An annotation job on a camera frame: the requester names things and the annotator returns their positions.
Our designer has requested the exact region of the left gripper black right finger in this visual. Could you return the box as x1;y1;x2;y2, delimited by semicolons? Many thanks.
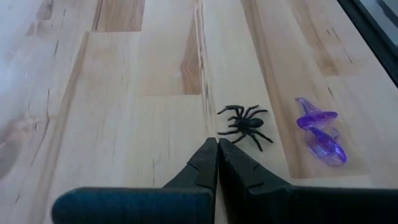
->
219;138;398;224

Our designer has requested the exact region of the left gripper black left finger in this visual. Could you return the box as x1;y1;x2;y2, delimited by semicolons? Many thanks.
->
51;137;218;224

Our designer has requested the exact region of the purple translucent witch hat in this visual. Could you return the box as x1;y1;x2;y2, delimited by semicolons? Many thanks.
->
303;126;348;167
294;96;339;131

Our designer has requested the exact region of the black aluminium table frame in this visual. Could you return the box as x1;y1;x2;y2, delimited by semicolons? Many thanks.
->
337;0;398;88

